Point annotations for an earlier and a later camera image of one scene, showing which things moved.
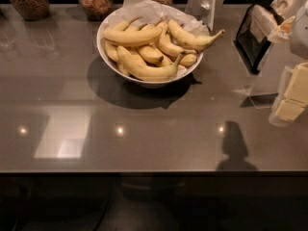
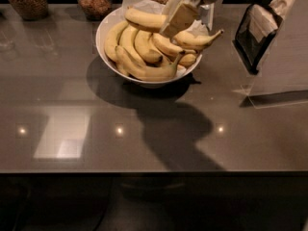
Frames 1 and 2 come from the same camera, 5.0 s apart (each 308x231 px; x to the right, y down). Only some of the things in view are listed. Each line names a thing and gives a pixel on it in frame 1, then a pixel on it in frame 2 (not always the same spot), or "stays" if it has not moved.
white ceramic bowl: (100, 37) stays
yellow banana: (134, 36) → (145, 20)
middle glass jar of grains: (95, 0) stays
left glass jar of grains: (31, 1) stays
